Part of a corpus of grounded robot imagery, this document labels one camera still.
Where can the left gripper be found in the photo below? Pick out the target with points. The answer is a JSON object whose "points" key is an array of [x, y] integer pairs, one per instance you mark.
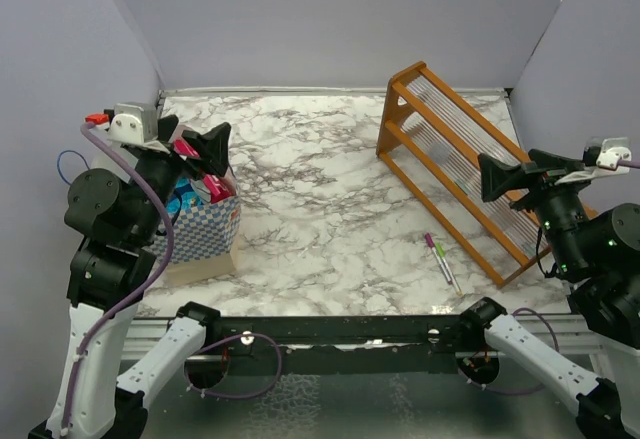
{"points": [[212, 146]]}

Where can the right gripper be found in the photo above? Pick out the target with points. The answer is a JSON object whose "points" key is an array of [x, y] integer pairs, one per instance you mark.
{"points": [[550, 170]]}

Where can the blue snack bag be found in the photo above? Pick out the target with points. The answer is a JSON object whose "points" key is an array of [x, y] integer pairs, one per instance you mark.
{"points": [[183, 198]]}

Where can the pink snack bag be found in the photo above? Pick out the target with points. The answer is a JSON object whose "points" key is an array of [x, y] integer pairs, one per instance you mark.
{"points": [[210, 188]]}

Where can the blue checkered paper bag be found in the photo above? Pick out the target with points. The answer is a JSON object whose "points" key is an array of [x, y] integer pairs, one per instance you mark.
{"points": [[205, 229]]}

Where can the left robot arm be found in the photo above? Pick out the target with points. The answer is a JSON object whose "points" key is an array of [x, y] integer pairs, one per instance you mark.
{"points": [[97, 399]]}

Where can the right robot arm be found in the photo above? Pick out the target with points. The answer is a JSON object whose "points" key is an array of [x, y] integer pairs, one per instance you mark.
{"points": [[600, 256]]}

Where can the wooden shelf rack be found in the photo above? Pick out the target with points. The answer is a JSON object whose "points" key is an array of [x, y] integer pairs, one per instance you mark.
{"points": [[431, 138]]}

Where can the purple marker pen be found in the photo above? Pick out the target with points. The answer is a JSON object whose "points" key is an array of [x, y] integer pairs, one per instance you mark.
{"points": [[431, 244]]}

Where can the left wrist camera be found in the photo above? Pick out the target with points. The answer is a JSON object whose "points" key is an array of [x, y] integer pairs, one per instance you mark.
{"points": [[134, 124]]}

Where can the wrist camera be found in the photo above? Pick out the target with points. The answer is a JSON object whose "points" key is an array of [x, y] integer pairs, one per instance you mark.
{"points": [[607, 154], [134, 124]]}

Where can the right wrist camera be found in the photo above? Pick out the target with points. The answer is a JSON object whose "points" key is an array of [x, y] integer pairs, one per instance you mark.
{"points": [[607, 154]]}

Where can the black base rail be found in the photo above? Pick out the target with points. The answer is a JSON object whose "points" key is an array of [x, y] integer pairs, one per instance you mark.
{"points": [[338, 345]]}

